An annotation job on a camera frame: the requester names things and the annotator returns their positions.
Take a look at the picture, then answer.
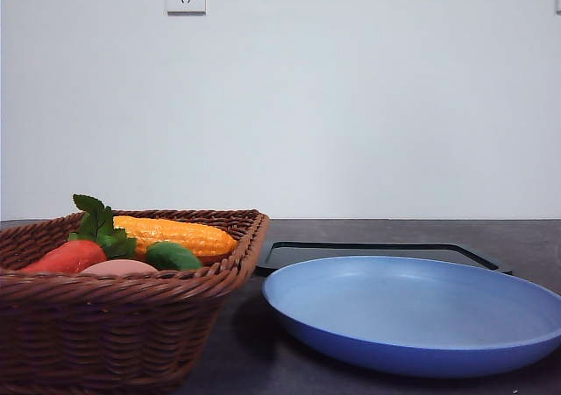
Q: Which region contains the brown egg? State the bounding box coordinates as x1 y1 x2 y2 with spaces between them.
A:
79 259 158 277

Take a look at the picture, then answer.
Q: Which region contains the blue round plate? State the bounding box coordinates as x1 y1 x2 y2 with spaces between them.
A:
262 256 561 378

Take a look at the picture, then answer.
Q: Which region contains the brown wicker basket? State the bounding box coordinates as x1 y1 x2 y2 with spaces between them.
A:
0 208 270 395

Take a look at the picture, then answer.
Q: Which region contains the black rectangular tray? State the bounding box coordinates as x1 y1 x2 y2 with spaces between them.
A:
255 243 514 284

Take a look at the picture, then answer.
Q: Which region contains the green toy chili pepper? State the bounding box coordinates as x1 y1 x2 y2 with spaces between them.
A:
146 241 202 270

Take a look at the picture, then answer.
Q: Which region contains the orange toy corn cob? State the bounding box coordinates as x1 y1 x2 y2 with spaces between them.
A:
113 215 239 256

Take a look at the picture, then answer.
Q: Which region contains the red toy carrot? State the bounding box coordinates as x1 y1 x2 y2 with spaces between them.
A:
20 240 106 273

